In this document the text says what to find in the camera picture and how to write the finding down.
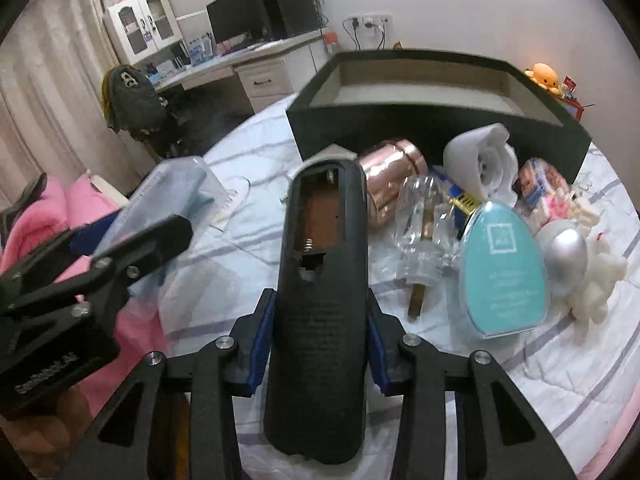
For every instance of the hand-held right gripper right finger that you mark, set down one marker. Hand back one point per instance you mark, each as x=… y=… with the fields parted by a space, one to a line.
x=376 y=350

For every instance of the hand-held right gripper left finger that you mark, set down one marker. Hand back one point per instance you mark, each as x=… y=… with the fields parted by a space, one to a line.
x=261 y=345

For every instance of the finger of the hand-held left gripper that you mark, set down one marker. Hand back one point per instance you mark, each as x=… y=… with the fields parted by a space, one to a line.
x=82 y=245
x=150 y=245

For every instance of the black remote control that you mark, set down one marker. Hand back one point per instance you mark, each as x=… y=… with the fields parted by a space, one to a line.
x=315 y=335

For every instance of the clear plastic bag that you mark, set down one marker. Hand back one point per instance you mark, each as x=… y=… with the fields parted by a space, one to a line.
x=165 y=185

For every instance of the teal egg-shaped case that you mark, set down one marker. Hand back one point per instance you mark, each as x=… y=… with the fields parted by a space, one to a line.
x=505 y=280

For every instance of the copper metal can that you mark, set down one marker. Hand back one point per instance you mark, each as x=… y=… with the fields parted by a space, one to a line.
x=385 y=180

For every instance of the white plastic nozzle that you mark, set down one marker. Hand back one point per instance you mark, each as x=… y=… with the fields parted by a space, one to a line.
x=465 y=155

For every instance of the white astronaut figurine silver helmet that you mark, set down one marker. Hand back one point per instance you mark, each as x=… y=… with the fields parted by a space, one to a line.
x=567 y=250

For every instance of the dark green storage box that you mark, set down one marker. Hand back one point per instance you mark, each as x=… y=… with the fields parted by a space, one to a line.
x=380 y=125

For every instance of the pastel block donut model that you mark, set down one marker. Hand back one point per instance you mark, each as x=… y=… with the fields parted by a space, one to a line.
x=542 y=180

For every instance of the white pink block piece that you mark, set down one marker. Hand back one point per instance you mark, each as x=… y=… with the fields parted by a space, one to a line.
x=582 y=212

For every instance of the pink blanket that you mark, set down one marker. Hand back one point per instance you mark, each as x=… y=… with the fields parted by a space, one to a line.
x=85 y=200

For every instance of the black office chair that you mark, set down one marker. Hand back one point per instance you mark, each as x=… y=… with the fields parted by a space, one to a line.
x=170 y=130

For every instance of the dark skull print jacket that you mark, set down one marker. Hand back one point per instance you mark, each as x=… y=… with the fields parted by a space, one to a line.
x=132 y=95

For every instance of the beige curtain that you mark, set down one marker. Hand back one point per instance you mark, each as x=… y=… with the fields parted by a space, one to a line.
x=45 y=85

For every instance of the small gold blue bottle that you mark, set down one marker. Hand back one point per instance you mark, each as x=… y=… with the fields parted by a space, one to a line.
x=465 y=205

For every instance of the white desk with drawers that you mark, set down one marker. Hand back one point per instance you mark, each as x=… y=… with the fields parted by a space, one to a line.
x=260 y=77

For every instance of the blue white boxes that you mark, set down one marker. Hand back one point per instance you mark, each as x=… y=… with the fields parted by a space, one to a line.
x=200 y=47

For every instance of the white glass-door cabinet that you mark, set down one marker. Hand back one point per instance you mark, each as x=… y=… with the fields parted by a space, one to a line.
x=120 y=40

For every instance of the black computer monitor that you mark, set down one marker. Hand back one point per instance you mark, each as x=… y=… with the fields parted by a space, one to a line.
x=235 y=15

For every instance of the orange-lid bottle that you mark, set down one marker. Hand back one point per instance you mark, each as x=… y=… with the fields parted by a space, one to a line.
x=331 y=44

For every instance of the red printed box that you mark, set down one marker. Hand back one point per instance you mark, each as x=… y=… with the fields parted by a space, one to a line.
x=575 y=107

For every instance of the orange octopus plush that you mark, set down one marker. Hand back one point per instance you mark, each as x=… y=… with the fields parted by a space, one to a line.
x=542 y=75

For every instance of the small red white toy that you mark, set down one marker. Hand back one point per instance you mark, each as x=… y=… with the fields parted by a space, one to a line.
x=569 y=86

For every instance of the white wall outlet strip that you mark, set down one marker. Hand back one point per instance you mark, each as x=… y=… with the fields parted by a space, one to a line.
x=370 y=21

